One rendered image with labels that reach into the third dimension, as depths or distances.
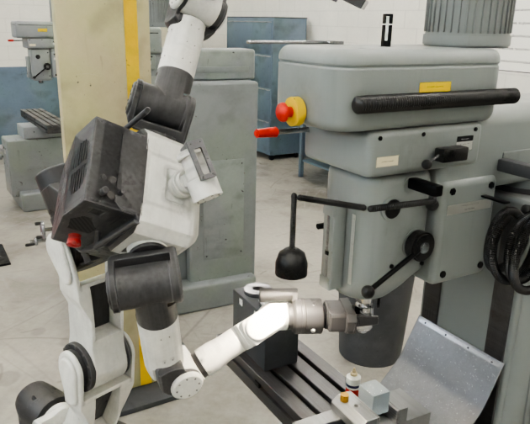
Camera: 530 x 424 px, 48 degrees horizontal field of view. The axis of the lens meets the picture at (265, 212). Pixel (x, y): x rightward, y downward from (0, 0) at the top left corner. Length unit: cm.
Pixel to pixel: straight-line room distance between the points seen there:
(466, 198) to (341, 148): 34
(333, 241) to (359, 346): 231
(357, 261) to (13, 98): 910
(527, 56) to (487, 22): 490
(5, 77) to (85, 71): 733
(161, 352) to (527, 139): 101
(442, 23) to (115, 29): 175
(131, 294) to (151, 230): 14
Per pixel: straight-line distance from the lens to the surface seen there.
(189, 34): 152
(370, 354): 367
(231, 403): 335
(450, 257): 150
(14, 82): 1018
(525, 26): 641
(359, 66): 118
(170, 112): 144
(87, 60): 285
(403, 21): 753
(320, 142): 137
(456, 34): 147
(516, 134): 158
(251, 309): 187
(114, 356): 176
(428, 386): 189
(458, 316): 184
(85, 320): 169
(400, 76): 125
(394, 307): 354
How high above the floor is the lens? 193
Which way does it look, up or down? 18 degrees down
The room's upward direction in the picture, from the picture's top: 1 degrees clockwise
